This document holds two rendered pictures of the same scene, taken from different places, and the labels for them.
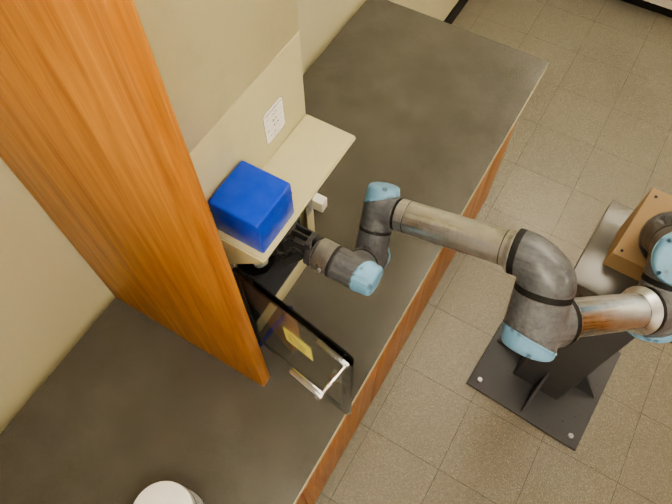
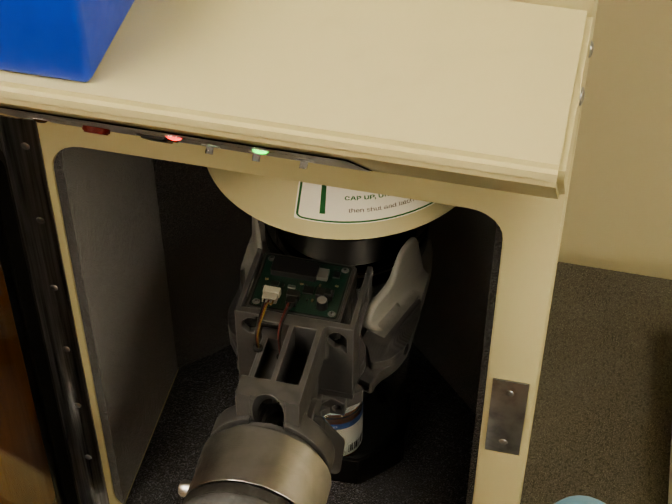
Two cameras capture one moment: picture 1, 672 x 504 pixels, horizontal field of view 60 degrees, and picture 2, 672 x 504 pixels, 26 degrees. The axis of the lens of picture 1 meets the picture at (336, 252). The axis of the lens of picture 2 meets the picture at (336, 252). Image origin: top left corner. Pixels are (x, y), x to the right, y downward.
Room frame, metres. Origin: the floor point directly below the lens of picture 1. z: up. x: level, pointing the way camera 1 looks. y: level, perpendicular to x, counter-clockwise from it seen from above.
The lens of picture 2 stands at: (0.51, -0.43, 1.91)
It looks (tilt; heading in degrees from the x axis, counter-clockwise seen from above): 45 degrees down; 71
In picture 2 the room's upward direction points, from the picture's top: straight up
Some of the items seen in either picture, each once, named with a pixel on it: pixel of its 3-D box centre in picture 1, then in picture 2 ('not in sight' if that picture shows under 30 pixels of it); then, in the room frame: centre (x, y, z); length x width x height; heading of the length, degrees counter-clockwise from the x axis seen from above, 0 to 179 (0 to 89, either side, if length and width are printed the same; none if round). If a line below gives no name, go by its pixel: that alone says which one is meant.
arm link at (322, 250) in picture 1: (323, 256); (254, 488); (0.62, 0.03, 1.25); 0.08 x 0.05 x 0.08; 148
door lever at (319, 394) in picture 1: (312, 378); not in sight; (0.35, 0.05, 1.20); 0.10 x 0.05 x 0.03; 49
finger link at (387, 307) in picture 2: not in sight; (404, 271); (0.75, 0.16, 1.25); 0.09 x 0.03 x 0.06; 34
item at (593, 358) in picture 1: (582, 329); not in sight; (0.74, -0.86, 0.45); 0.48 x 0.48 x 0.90; 55
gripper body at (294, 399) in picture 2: (293, 238); (294, 371); (0.66, 0.10, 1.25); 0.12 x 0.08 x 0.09; 58
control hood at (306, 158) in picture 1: (288, 197); (233, 118); (0.63, 0.09, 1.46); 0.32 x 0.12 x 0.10; 148
